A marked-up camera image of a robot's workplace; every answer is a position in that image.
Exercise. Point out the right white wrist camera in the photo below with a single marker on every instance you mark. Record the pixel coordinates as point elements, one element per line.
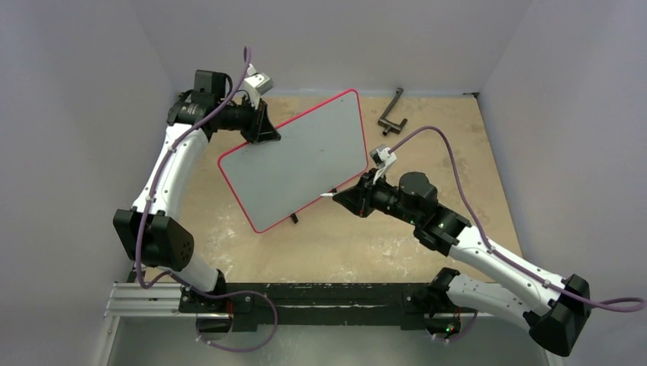
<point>383,158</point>

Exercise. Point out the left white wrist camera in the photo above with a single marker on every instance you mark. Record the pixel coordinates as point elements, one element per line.
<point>256,85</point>

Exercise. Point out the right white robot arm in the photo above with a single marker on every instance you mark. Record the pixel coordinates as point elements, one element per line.
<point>550,307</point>

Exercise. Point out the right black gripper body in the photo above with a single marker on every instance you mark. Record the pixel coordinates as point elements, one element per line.
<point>362,196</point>

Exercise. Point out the red framed whiteboard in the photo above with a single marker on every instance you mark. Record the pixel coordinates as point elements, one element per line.
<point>320,150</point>

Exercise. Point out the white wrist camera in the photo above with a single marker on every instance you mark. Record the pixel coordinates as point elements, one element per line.
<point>256,85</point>
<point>383,158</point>

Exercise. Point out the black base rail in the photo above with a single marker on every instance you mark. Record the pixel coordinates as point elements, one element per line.
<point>409,306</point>

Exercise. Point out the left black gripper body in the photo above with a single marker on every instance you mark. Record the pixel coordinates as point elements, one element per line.
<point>243,119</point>

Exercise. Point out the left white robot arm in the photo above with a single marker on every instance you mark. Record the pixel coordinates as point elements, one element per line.
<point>149,229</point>

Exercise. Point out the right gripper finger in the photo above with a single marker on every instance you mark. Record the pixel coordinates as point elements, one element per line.
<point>352,199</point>
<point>356,183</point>

